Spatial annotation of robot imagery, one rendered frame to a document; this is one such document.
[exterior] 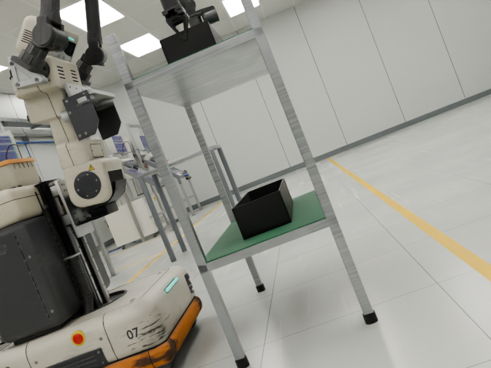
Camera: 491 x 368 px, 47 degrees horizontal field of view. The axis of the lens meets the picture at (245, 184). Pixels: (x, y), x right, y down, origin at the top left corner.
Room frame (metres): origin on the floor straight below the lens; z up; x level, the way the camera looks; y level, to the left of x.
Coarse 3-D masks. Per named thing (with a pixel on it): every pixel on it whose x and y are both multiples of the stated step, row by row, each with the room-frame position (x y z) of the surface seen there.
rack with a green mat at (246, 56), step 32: (256, 32) 1.66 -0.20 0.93; (192, 64) 1.69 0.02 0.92; (224, 64) 1.90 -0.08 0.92; (256, 64) 2.17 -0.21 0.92; (160, 96) 2.03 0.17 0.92; (192, 96) 2.35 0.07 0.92; (288, 96) 1.66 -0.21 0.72; (160, 160) 1.71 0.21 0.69; (224, 192) 2.57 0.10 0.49; (320, 192) 1.66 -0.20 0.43; (192, 224) 1.74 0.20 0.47; (288, 224) 1.82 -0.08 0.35; (320, 224) 1.67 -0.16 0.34; (224, 256) 1.70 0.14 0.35; (256, 288) 2.58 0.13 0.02; (224, 320) 1.71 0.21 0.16
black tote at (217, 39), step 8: (200, 24) 1.83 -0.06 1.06; (208, 24) 1.83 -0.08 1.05; (192, 32) 1.84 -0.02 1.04; (200, 32) 1.84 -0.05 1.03; (208, 32) 1.83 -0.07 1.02; (216, 32) 2.03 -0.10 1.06; (160, 40) 1.85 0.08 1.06; (168, 40) 1.85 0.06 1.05; (176, 40) 1.85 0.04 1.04; (184, 40) 1.84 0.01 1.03; (192, 40) 1.84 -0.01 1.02; (200, 40) 1.84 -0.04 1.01; (208, 40) 1.83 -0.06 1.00; (216, 40) 1.89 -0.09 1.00; (168, 48) 1.85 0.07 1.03; (176, 48) 1.85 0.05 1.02; (184, 48) 1.84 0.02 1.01; (192, 48) 1.84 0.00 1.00; (200, 48) 1.84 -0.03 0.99; (168, 56) 1.85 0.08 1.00; (176, 56) 1.85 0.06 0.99; (184, 56) 1.84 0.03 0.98
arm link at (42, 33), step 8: (40, 0) 1.96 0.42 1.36; (48, 0) 1.94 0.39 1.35; (56, 0) 1.96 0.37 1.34; (40, 8) 1.95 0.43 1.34; (48, 8) 1.94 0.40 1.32; (56, 8) 1.95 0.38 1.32; (40, 16) 1.92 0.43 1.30; (48, 16) 1.93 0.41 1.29; (56, 16) 1.95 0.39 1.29; (40, 24) 1.92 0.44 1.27; (48, 24) 1.91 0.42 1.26; (56, 24) 1.98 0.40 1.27; (32, 32) 1.92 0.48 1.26; (40, 32) 1.91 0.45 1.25; (48, 32) 1.90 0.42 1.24; (64, 32) 2.00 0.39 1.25; (40, 40) 1.91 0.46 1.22; (48, 40) 1.90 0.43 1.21; (64, 48) 1.99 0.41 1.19
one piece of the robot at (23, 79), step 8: (8, 56) 1.96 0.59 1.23; (16, 64) 1.95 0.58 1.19; (16, 72) 1.96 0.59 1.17; (24, 72) 1.95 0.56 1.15; (32, 72) 1.95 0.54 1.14; (16, 80) 1.96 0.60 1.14; (24, 80) 1.95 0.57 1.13; (32, 80) 1.95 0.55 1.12; (40, 80) 1.95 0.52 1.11; (24, 88) 1.99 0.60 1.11
